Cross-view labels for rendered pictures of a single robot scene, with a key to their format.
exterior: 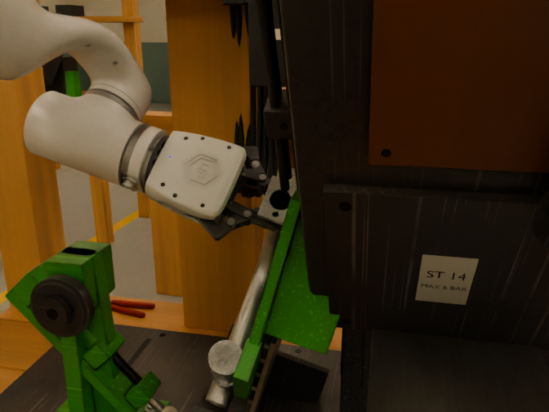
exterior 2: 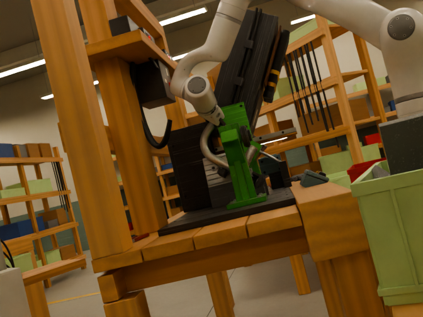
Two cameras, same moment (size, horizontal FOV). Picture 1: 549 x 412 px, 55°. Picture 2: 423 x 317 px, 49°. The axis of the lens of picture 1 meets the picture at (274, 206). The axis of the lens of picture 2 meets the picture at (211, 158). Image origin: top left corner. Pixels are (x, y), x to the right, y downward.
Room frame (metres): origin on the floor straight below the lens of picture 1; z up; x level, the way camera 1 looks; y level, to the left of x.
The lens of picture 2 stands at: (0.81, 1.80, 1.02)
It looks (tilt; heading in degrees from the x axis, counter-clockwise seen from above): 2 degrees up; 265
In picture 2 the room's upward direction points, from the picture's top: 14 degrees counter-clockwise
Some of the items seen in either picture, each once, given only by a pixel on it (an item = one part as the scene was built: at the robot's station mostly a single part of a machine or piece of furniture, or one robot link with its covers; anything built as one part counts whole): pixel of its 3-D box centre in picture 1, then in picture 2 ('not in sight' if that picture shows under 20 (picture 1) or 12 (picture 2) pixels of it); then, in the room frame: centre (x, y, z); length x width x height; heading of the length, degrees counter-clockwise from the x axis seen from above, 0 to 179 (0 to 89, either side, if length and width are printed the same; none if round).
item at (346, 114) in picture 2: not in sight; (288, 141); (-0.53, -3.43, 1.19); 2.30 x 0.55 x 2.39; 115
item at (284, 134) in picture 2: (451, 351); (250, 143); (0.47, -0.18, 1.11); 0.39 x 0.16 x 0.03; 168
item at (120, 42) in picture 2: not in sight; (143, 71); (0.83, -0.18, 1.52); 0.90 x 0.25 x 0.04; 78
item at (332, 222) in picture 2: not in sight; (311, 200); (0.31, -0.06, 0.82); 1.50 x 0.14 x 0.15; 78
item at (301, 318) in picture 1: (307, 272); (235, 130); (0.53, -0.04, 1.17); 0.13 x 0.12 x 0.20; 78
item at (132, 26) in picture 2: not in sight; (126, 33); (0.86, 0.11, 1.59); 0.15 x 0.07 x 0.07; 78
